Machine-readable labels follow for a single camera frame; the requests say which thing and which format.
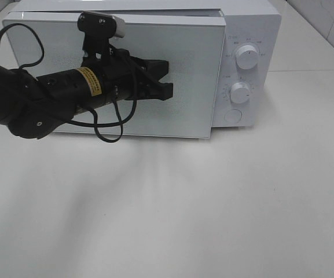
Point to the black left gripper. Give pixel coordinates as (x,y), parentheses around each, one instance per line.
(124,77)

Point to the white microwave door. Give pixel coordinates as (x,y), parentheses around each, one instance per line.
(192,45)

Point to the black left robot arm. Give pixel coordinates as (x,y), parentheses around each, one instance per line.
(33,107)

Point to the lower white microwave knob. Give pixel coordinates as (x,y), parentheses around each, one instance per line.
(239,93)

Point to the white microwave knob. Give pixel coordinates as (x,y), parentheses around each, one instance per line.
(246,56)
(239,93)

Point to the round white door button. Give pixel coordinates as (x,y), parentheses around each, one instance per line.
(233,116)

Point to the white microwave oven body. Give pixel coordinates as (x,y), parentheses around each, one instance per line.
(254,22)

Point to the upper white microwave knob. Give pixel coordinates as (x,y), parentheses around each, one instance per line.
(246,56)

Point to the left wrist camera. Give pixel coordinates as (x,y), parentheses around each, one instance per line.
(99,28)

